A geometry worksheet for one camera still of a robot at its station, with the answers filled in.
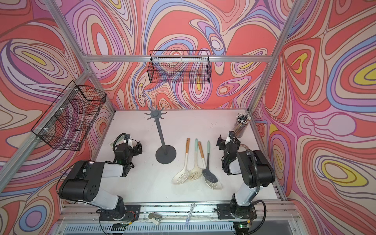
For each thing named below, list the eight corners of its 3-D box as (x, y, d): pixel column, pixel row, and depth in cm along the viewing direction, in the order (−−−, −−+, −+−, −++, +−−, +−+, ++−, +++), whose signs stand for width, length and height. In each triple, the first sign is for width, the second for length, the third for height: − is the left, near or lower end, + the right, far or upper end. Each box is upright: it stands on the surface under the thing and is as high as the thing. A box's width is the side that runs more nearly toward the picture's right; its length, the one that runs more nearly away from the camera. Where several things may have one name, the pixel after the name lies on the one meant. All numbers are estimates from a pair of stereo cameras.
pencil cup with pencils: (238, 138, 102) (245, 124, 90) (228, 131, 106) (234, 116, 94) (245, 132, 106) (252, 118, 93) (235, 126, 110) (241, 111, 97)
